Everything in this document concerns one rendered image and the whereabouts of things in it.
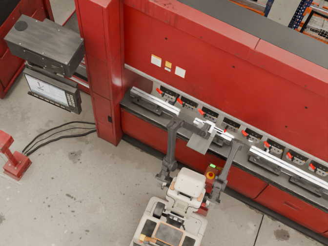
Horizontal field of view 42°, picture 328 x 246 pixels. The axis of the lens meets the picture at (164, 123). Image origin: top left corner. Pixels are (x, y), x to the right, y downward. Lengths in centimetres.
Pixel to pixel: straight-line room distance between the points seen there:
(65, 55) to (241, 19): 121
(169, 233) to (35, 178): 179
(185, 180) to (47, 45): 140
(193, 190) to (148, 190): 143
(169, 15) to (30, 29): 101
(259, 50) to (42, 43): 148
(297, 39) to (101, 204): 270
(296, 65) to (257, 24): 36
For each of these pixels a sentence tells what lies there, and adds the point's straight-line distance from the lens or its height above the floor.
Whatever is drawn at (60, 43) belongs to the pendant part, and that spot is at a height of 195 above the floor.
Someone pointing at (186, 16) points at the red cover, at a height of 230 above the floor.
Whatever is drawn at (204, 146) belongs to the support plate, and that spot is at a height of 100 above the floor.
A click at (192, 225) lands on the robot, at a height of 28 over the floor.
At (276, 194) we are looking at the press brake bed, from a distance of 416.
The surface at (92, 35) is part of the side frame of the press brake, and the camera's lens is 316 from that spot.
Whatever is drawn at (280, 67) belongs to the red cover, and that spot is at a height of 225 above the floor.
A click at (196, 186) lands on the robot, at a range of 325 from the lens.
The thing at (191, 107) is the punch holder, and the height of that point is 124.
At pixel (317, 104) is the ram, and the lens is 298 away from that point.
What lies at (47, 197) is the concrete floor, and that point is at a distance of 469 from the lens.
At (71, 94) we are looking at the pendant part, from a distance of 332.
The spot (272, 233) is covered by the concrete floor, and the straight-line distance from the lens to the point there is 475.
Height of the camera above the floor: 443
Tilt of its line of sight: 64 degrees down
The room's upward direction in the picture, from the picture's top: 9 degrees clockwise
